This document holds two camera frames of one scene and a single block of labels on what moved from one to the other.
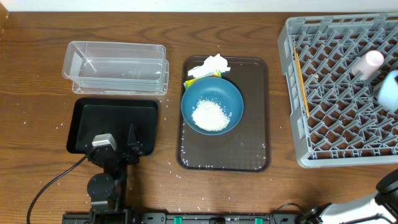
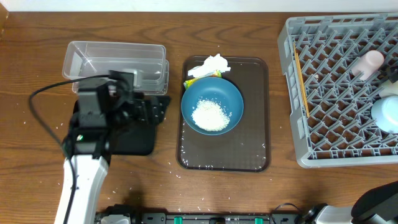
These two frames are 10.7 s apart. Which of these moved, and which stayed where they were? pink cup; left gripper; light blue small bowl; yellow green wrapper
Moved: light blue small bowl; left gripper
Stayed: pink cup; yellow green wrapper
